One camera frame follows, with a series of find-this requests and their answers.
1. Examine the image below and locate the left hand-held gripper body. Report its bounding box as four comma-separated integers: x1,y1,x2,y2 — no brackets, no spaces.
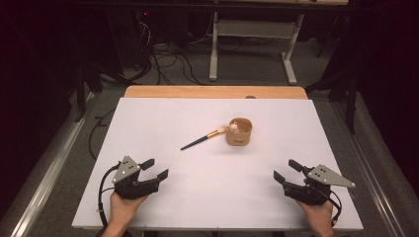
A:
112,155,160,200

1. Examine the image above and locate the black floor cable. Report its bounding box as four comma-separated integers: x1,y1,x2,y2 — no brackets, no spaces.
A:
87,108,117,162

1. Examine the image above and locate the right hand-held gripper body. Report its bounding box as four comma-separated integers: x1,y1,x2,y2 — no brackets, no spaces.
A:
282,164,357,206

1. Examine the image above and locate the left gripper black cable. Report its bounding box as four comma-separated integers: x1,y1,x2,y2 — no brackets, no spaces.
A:
97,162,122,228

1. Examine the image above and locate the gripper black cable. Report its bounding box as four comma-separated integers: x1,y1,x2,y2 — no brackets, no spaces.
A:
324,188,343,228
97,162,122,228

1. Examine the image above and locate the black stand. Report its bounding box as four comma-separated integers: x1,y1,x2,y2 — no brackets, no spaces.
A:
305,70,360,135
72,60,104,123

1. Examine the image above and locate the tangle of floor cables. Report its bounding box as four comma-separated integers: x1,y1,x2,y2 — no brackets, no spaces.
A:
131,19,211,87

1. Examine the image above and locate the dark computer case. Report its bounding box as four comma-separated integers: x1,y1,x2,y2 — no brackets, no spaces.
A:
107,6,156,73

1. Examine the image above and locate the white-framed desk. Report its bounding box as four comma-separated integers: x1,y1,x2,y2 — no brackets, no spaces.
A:
209,0,350,86

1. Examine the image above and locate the metal floor rail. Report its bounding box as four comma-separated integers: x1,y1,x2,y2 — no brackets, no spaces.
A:
331,101,409,237
9,92,97,237

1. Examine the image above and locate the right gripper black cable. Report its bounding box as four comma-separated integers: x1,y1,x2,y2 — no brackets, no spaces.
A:
324,188,343,228

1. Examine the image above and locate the person's left hand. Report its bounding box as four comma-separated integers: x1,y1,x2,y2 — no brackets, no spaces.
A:
108,192,149,231

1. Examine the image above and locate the wooden table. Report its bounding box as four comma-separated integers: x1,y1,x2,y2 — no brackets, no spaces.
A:
124,85,309,101

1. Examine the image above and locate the person's right hand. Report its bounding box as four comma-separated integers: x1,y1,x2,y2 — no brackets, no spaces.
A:
294,198,335,231

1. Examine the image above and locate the round wooden cup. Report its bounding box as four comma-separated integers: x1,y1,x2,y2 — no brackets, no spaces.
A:
225,117,254,147

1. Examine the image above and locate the white table board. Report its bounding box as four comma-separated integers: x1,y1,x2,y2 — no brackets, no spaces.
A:
71,97,364,231

